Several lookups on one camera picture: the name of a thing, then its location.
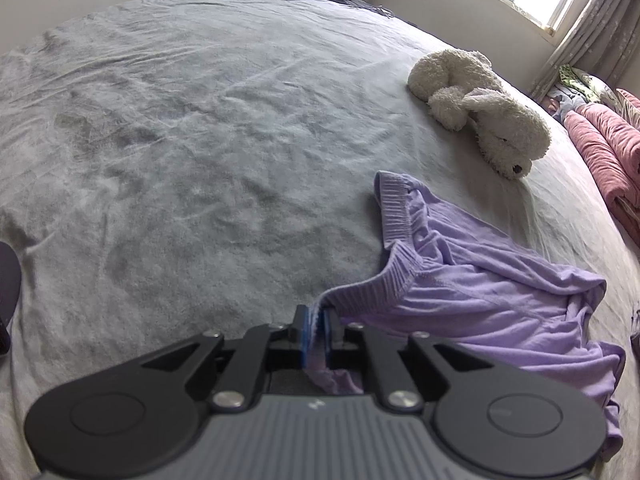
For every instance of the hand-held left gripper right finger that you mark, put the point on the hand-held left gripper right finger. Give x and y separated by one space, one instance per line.
328 340

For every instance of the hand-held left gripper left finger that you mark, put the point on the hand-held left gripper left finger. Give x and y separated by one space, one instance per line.
301 335

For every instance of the purple pants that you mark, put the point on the purple pants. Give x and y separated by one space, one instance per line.
475 300

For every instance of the white plush dog toy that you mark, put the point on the white plush dog toy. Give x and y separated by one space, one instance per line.
500 125

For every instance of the pink folded quilt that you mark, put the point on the pink folded quilt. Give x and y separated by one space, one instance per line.
610 160

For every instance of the green patterned pillow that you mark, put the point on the green patterned pillow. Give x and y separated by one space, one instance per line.
575 80

